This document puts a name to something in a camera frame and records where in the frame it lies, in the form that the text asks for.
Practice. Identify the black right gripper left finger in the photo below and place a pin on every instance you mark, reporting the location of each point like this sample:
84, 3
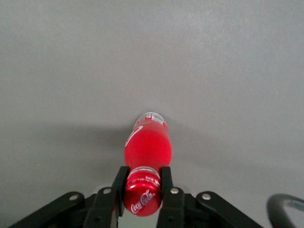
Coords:
104, 202

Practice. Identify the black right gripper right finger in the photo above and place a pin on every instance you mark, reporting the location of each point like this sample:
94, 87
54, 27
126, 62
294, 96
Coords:
173, 202

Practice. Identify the red coke bottle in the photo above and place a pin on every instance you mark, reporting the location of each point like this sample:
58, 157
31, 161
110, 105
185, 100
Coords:
146, 164

